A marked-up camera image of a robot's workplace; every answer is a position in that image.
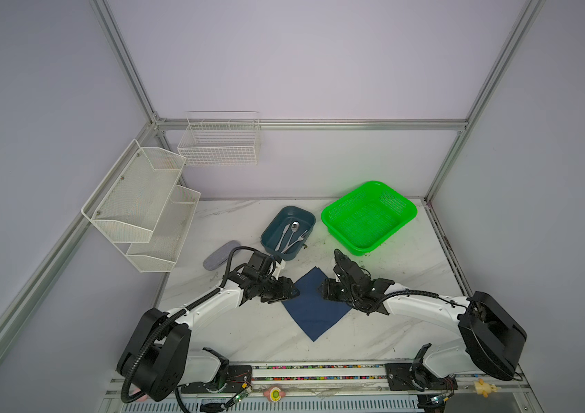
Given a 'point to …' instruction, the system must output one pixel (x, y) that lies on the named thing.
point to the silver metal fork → (299, 239)
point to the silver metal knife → (284, 232)
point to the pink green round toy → (274, 394)
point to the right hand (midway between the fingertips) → (319, 290)
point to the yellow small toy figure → (481, 387)
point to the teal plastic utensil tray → (287, 232)
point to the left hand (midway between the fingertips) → (292, 295)
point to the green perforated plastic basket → (364, 219)
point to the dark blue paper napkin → (313, 312)
